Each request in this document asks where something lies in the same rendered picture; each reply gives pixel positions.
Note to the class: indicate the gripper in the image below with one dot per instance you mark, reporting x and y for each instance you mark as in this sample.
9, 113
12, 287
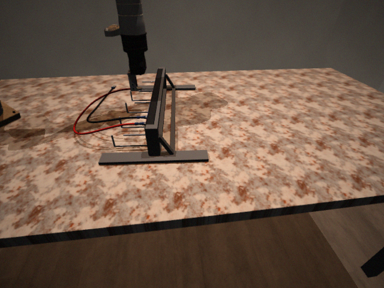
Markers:
133, 35

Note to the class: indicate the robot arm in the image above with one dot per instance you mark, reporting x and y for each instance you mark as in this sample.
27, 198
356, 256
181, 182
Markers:
124, 7

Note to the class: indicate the dark grey metal rack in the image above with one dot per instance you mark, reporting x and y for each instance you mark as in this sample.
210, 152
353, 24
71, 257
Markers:
154, 130

